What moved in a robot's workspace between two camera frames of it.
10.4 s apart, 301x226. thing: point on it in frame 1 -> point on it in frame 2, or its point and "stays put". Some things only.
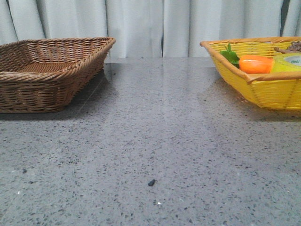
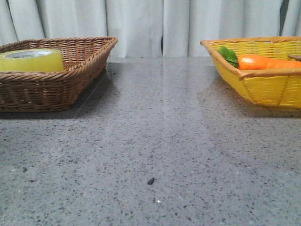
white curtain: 150,28 stays put
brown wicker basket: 47,75 stays put
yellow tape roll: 287,62 -> 44,60
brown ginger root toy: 295,46 -> 296,57
